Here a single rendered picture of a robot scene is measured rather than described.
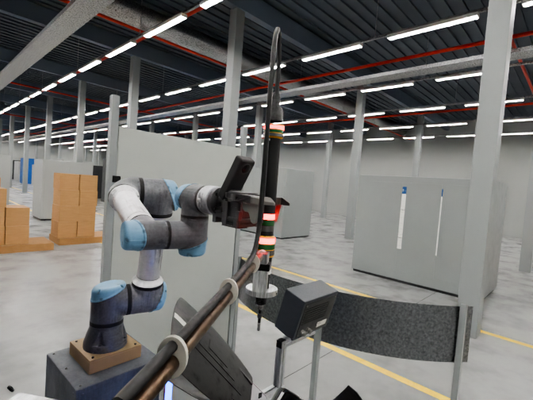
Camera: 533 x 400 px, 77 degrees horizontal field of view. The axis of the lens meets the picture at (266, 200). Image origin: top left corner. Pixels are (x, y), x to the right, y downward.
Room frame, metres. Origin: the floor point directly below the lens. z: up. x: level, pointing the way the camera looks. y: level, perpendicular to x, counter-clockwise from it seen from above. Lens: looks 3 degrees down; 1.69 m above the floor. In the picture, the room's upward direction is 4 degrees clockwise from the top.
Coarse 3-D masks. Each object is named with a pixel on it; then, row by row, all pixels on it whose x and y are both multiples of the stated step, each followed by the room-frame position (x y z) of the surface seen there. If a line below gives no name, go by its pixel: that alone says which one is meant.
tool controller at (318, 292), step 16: (288, 288) 1.42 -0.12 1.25; (304, 288) 1.45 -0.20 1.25; (320, 288) 1.50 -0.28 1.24; (288, 304) 1.40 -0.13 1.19; (304, 304) 1.34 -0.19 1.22; (320, 304) 1.43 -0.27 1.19; (288, 320) 1.39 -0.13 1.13; (304, 320) 1.37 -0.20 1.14; (320, 320) 1.49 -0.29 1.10; (288, 336) 1.39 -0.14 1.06; (304, 336) 1.38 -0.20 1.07
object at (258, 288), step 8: (264, 256) 0.67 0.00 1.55; (264, 264) 0.67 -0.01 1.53; (256, 272) 0.69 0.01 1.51; (264, 272) 0.69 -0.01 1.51; (256, 280) 0.69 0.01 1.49; (264, 280) 0.69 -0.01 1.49; (248, 288) 0.71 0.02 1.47; (256, 288) 0.69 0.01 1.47; (264, 288) 0.69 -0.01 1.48; (272, 288) 0.72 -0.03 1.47; (256, 296) 0.69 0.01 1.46; (264, 296) 0.69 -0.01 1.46; (272, 296) 0.70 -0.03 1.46
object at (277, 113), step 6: (276, 96) 0.72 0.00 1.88; (276, 102) 0.72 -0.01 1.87; (276, 108) 0.71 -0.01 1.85; (276, 114) 0.71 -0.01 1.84; (282, 114) 0.72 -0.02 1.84; (270, 120) 0.74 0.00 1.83; (276, 120) 0.74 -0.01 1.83; (282, 120) 0.72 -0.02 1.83; (270, 258) 0.72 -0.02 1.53; (270, 270) 0.72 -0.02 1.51; (258, 300) 0.71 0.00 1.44; (264, 300) 0.72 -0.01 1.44
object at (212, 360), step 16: (176, 304) 0.64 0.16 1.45; (176, 320) 0.58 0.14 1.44; (208, 336) 0.64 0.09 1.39; (192, 352) 0.56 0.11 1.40; (208, 352) 0.60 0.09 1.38; (224, 352) 0.65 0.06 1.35; (192, 368) 0.53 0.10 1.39; (208, 368) 0.57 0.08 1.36; (224, 368) 0.61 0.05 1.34; (240, 368) 0.66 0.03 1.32; (208, 384) 0.54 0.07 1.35; (224, 384) 0.59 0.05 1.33; (240, 384) 0.62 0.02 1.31
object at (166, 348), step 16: (272, 48) 0.64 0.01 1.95; (272, 64) 0.64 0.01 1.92; (272, 80) 0.64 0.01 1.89; (256, 240) 0.61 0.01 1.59; (256, 256) 0.59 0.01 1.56; (240, 272) 0.48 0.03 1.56; (224, 288) 0.40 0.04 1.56; (208, 304) 0.34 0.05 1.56; (192, 320) 0.30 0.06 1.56; (176, 336) 0.26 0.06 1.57; (160, 352) 0.24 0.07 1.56; (176, 352) 0.26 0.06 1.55; (144, 368) 0.22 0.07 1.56; (128, 384) 0.20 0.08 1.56; (144, 384) 0.21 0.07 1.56
